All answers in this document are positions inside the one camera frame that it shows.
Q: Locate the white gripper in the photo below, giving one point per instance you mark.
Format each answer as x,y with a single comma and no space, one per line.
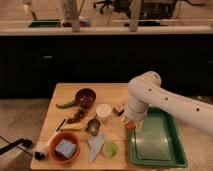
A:
133,116

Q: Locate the orange red apple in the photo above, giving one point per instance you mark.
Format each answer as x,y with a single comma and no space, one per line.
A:
130,125

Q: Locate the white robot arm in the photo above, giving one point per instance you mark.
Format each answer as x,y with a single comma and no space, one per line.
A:
145,90

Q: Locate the white plastic cup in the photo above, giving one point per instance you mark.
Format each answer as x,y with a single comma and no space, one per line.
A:
103,112

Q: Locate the wooden block with black stick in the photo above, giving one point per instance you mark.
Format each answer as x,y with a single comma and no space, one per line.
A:
118,109

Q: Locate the green plastic tray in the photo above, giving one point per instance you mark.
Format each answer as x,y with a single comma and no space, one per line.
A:
158,143

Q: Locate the grey white cloth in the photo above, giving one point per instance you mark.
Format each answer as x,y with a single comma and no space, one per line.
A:
95,144

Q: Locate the red dried chili bunch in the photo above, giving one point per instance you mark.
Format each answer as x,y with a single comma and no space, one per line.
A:
81,113

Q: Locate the dark maroon bowl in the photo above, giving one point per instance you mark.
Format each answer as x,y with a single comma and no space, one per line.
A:
85,97

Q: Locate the yellow corn cob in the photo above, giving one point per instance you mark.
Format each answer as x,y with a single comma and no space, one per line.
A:
73,126

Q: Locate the orange plastic bowl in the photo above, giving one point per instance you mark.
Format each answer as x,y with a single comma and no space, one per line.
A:
59,158

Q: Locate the black marker pen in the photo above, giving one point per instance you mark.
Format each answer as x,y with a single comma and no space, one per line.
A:
61,124

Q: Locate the blue sponge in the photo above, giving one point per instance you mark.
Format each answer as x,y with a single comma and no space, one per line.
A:
66,148

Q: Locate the black white dish brush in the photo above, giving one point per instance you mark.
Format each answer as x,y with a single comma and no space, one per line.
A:
42,151

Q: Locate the black chair leg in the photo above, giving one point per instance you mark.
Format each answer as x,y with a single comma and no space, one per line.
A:
24,142

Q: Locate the black office chair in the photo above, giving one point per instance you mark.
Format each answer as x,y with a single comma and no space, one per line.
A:
150,10

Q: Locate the green bin on counter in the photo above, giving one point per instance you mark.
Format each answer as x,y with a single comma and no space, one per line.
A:
52,23

